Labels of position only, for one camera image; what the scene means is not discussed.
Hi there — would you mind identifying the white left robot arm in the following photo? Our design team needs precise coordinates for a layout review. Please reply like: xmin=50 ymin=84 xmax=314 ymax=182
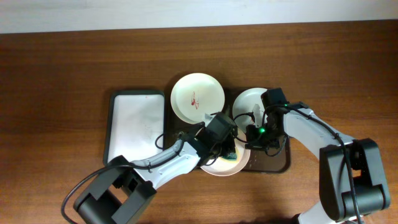
xmin=73 ymin=128 xmax=238 ymax=223

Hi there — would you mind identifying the pink plate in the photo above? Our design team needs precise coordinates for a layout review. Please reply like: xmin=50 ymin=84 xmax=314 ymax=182
xmin=201 ymin=139 xmax=251 ymax=177

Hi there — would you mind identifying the black tray with white liner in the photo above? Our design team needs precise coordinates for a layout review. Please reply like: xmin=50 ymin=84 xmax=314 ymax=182
xmin=103 ymin=90 xmax=165 ymax=164

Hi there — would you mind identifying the green and yellow sponge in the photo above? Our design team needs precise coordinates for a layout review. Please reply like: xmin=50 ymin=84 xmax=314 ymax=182
xmin=218 ymin=147 xmax=239 ymax=162

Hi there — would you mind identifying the cream plate with red stain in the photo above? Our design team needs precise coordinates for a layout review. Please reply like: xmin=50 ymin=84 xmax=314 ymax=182
xmin=170 ymin=73 xmax=225 ymax=124

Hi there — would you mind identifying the pale green plate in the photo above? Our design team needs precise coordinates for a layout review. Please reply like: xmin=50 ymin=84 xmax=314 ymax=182
xmin=233 ymin=88 xmax=267 ymax=133

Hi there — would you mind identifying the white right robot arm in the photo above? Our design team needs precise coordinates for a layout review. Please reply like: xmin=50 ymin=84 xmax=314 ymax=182
xmin=246 ymin=104 xmax=391 ymax=223

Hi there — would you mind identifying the dark brown serving tray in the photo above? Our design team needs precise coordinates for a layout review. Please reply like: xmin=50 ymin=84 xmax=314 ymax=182
xmin=164 ymin=82 xmax=291 ymax=174

